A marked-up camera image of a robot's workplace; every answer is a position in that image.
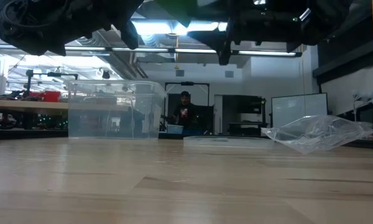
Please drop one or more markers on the long ceiling light bar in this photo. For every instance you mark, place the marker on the long ceiling light bar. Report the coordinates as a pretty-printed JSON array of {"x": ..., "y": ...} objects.
[{"x": 143, "y": 49}]

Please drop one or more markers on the red plastic bin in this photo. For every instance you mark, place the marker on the red plastic bin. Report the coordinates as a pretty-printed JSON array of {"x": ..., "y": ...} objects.
[{"x": 48, "y": 96}]

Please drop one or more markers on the wooden workbench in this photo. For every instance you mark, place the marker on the wooden workbench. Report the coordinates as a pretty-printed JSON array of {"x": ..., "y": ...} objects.
[{"x": 25, "y": 106}]

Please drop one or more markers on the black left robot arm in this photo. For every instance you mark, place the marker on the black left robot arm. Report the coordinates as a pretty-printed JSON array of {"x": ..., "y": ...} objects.
[{"x": 28, "y": 34}]

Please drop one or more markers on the clear plastic zip bag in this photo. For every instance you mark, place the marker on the clear plastic zip bag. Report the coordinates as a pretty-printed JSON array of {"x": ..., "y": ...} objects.
[{"x": 317, "y": 133}]

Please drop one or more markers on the whiteboard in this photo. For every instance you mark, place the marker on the whiteboard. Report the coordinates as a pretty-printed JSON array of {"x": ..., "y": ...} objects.
[{"x": 298, "y": 109}]

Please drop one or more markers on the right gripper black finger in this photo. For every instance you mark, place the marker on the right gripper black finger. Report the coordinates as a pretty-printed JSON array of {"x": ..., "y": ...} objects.
[
  {"x": 205, "y": 35},
  {"x": 226, "y": 43}
]

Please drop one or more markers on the clear plastic storage box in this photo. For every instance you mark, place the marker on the clear plastic storage box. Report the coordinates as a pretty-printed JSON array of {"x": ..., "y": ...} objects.
[{"x": 118, "y": 109}]

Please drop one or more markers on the person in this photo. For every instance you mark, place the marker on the person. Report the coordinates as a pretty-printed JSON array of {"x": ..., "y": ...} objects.
[{"x": 186, "y": 112}]

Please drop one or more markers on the black robot station frame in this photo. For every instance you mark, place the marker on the black robot station frame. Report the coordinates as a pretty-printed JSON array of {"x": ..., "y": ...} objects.
[{"x": 187, "y": 83}]

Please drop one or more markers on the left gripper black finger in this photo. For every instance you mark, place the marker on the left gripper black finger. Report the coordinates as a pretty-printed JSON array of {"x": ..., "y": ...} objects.
[{"x": 131, "y": 34}]

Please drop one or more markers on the square wall vent grille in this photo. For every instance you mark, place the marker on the square wall vent grille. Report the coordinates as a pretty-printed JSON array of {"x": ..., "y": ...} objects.
[
  {"x": 179, "y": 73},
  {"x": 229, "y": 74}
]

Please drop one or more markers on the light blue box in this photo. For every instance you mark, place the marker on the light blue box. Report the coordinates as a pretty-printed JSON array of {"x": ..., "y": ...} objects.
[{"x": 175, "y": 129}]

